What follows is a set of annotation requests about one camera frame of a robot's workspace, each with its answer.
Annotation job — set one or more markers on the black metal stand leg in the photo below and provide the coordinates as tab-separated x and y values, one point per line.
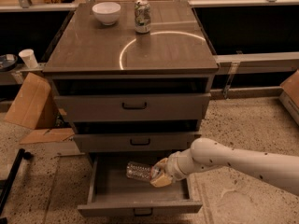
6	185

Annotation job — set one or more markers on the cardboard box at right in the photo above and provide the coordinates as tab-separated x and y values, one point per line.
290	95

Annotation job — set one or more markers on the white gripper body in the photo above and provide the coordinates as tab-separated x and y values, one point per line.
171	166

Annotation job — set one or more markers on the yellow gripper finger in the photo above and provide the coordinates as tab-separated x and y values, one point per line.
160	165
161	180

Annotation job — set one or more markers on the flat brown cardboard piece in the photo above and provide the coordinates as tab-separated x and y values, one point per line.
47	136

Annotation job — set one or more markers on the grey bottom drawer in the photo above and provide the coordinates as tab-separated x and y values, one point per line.
112	193

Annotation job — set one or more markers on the metal shelf rail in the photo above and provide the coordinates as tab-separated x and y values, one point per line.
257	63

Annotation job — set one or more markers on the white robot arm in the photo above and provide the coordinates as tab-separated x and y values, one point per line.
204	154

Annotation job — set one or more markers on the grey top drawer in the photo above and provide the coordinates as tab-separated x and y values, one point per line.
146	107

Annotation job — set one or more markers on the clear plastic water bottle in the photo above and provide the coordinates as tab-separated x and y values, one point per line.
141	172

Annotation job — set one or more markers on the white paper cup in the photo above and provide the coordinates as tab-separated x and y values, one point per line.
29	58

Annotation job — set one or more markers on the standing brown cardboard piece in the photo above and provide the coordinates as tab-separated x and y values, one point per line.
33	106

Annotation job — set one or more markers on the grey drawer cabinet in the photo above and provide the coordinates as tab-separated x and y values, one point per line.
94	59

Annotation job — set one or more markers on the grey drawer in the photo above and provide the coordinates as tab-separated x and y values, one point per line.
122	142
146	107
112	193

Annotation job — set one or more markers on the white ceramic bowl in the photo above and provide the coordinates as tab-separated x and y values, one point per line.
107	13

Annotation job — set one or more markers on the grey middle drawer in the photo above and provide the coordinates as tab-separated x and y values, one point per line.
122	142

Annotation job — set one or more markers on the green soda can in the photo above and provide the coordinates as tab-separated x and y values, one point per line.
142	16

